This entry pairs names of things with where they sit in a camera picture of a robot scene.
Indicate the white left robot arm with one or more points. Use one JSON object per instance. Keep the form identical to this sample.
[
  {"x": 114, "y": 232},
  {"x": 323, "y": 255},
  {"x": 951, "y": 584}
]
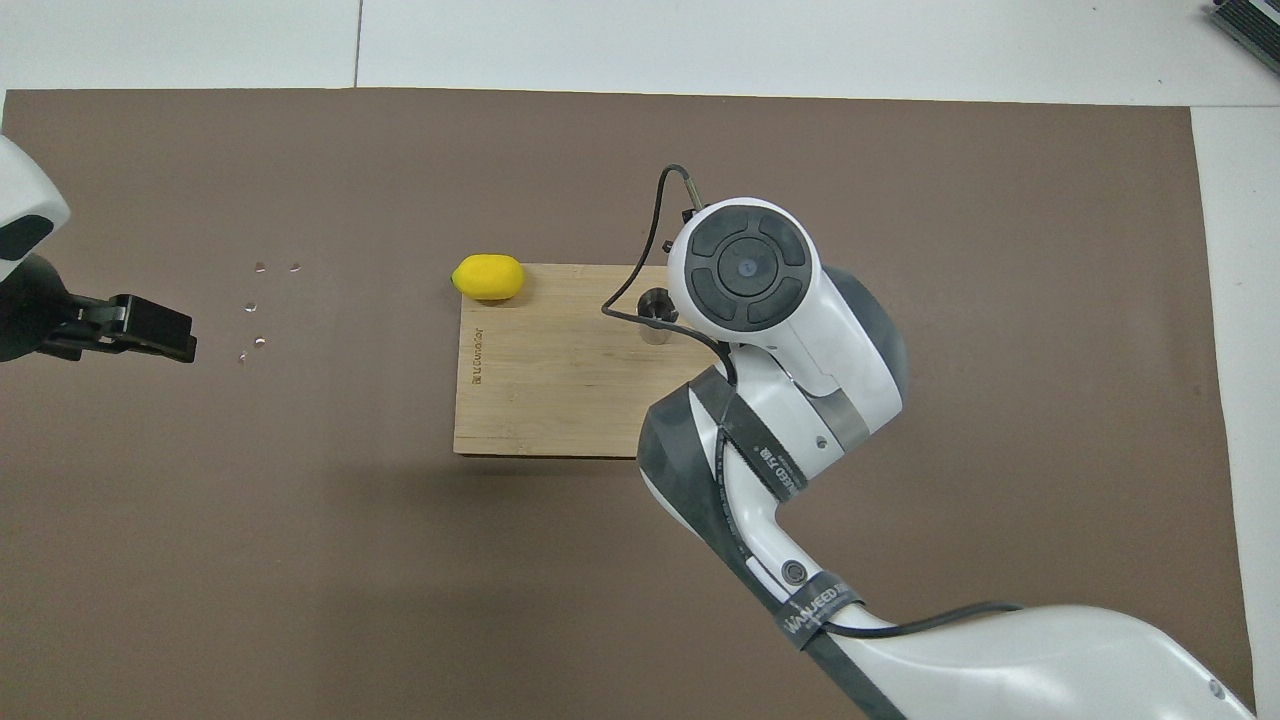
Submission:
[{"x": 20, "y": 190}]

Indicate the brown table mat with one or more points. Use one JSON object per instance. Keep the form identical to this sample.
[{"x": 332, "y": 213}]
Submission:
[{"x": 400, "y": 600}]

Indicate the grey ribbed device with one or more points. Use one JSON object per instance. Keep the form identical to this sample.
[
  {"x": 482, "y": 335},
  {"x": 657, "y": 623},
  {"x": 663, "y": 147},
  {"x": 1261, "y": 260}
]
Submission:
[{"x": 1250, "y": 25}]

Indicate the steel jigger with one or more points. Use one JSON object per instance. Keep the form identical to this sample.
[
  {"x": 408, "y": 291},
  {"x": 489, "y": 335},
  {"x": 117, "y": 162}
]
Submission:
[{"x": 655, "y": 305}]

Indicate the yellow lemon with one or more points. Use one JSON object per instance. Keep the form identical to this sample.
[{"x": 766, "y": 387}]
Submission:
[{"x": 488, "y": 278}]

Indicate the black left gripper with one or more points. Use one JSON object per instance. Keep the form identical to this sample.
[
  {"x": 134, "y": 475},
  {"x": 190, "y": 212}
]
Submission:
[{"x": 30, "y": 310}]

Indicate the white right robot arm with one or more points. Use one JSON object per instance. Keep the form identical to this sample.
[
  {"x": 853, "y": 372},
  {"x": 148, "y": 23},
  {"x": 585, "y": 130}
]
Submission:
[{"x": 820, "y": 340}]

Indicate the wooden cutting board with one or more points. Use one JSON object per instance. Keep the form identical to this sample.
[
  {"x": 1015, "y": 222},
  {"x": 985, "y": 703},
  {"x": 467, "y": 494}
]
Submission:
[{"x": 560, "y": 390}]

